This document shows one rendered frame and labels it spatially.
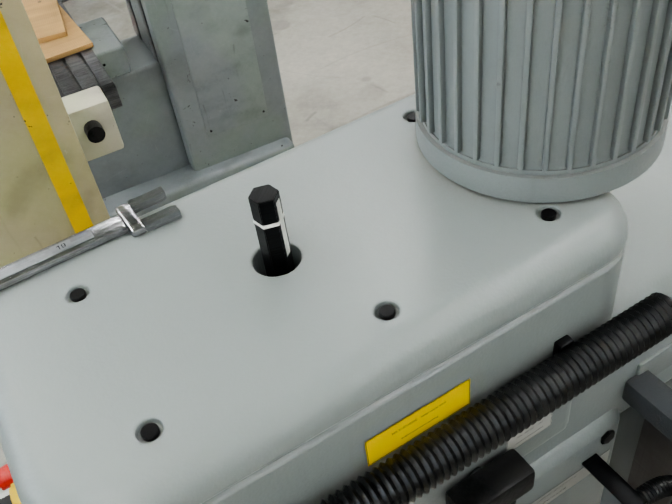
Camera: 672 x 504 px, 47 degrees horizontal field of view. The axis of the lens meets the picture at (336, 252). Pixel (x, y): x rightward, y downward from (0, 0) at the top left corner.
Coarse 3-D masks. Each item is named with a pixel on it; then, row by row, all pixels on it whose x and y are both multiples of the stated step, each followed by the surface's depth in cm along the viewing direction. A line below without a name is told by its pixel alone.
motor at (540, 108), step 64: (448, 0) 51; (512, 0) 48; (576, 0) 47; (640, 0) 47; (448, 64) 55; (512, 64) 51; (576, 64) 50; (640, 64) 52; (448, 128) 58; (512, 128) 54; (576, 128) 53; (640, 128) 56; (512, 192) 58; (576, 192) 57
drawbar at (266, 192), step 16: (256, 192) 53; (272, 192) 53; (256, 208) 53; (272, 208) 53; (272, 240) 55; (288, 240) 56; (272, 256) 56; (288, 256) 56; (272, 272) 57; (288, 272) 57
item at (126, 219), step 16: (160, 192) 63; (128, 208) 62; (144, 208) 63; (176, 208) 62; (96, 224) 61; (112, 224) 61; (128, 224) 61; (144, 224) 60; (160, 224) 61; (64, 240) 60; (80, 240) 60; (96, 240) 60; (32, 256) 59; (48, 256) 59; (64, 256) 59; (0, 272) 58; (16, 272) 58; (32, 272) 58; (0, 288) 57
